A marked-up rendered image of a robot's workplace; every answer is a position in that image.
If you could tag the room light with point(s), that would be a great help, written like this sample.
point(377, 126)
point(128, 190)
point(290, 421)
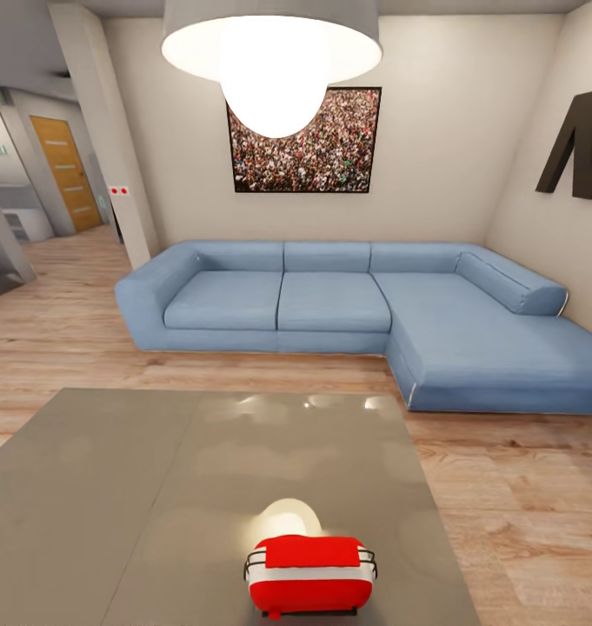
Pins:
point(192, 29)

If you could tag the standing mirror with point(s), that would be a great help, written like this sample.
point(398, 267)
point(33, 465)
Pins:
point(105, 197)

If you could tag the picture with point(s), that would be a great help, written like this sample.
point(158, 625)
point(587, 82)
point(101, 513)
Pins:
point(333, 153)

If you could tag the door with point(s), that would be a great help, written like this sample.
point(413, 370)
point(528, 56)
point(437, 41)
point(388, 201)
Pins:
point(64, 162)

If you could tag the sofa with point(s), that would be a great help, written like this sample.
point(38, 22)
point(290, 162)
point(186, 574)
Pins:
point(462, 328)

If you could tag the coffee table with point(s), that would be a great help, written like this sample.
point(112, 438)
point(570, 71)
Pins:
point(136, 507)

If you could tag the radio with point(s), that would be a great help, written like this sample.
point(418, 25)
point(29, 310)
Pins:
point(297, 575)

